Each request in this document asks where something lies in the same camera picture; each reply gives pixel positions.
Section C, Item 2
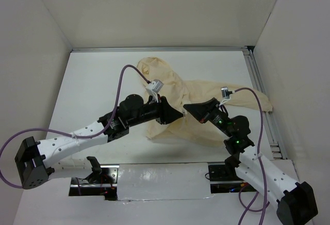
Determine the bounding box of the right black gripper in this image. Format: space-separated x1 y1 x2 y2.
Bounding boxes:
184 97 234 137

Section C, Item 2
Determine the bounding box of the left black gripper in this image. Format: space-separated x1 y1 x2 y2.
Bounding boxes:
127 93 183 127

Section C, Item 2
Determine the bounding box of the cream yellow jacket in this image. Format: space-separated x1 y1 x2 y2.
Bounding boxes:
137 57 273 147

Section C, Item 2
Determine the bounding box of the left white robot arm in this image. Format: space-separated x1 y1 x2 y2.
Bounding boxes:
14 80 183 189

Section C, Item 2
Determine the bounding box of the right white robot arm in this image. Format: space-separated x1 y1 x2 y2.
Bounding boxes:
184 98 318 224

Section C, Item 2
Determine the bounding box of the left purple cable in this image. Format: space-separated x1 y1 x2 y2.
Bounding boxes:
0 65 153 196

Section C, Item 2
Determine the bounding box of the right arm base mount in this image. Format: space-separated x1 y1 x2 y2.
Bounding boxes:
204 161 256 194

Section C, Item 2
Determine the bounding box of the aluminium frame rail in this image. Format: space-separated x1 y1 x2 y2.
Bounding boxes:
63 50 278 164

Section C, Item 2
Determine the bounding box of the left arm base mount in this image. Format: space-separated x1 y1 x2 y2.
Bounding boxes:
69 156 120 201

